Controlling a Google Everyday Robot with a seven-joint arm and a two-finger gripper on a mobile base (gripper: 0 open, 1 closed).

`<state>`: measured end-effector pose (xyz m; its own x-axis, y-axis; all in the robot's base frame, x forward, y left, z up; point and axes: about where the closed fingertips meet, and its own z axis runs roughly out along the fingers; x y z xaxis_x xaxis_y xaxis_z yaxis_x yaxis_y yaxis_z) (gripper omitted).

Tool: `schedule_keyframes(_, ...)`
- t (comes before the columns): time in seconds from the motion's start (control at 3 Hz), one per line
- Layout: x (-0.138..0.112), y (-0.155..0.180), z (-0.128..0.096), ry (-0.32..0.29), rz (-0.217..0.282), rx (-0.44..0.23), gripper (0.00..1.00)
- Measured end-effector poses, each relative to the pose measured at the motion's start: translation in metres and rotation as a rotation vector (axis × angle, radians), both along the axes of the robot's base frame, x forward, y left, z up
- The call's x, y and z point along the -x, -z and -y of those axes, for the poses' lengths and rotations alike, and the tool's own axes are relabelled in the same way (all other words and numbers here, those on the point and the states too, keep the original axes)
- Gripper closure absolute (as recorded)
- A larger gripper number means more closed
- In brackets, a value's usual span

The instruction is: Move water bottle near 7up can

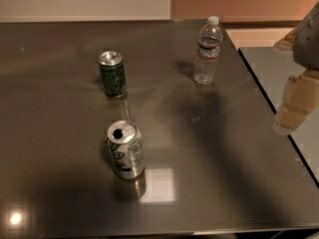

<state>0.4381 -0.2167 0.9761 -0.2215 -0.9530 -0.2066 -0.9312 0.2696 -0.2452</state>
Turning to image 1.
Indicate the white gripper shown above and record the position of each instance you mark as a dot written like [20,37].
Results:
[308,42]

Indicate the clear plastic water bottle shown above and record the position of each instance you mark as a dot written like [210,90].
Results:
[209,44]

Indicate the silver 7up can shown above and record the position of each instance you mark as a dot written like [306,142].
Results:
[124,141]

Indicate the dark green soda can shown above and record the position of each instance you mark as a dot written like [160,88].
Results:
[111,65]

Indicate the grey side table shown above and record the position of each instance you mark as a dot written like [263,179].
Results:
[272,69]

